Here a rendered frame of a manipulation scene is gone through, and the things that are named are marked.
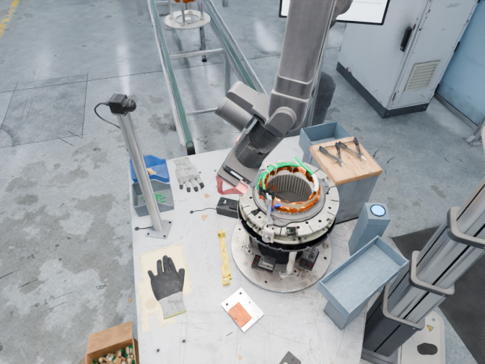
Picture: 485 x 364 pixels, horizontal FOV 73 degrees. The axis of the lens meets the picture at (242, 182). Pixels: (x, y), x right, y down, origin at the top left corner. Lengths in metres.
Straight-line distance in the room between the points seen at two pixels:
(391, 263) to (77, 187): 2.34
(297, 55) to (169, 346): 0.96
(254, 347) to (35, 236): 1.89
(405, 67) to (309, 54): 2.77
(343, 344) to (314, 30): 0.97
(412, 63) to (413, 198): 1.16
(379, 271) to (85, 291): 1.74
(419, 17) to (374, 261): 2.32
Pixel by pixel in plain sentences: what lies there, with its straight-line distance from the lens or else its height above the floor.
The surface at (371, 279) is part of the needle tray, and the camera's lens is 1.04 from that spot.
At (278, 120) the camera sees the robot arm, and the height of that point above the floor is 1.59.
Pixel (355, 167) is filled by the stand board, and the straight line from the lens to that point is 1.26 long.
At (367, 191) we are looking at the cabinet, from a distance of 1.34.
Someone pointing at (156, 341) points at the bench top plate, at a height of 0.78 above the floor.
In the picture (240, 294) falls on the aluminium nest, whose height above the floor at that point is 0.80.
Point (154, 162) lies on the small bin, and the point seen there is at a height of 0.81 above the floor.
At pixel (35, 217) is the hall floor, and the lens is 2.80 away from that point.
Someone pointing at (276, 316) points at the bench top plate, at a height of 0.78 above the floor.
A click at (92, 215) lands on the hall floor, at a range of 2.61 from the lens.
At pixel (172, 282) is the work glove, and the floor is 0.80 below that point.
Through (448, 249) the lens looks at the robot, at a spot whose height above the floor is 1.11.
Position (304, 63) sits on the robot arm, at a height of 1.68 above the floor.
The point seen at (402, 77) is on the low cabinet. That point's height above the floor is 0.43.
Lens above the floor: 1.90
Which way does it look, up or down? 47 degrees down
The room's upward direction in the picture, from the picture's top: straight up
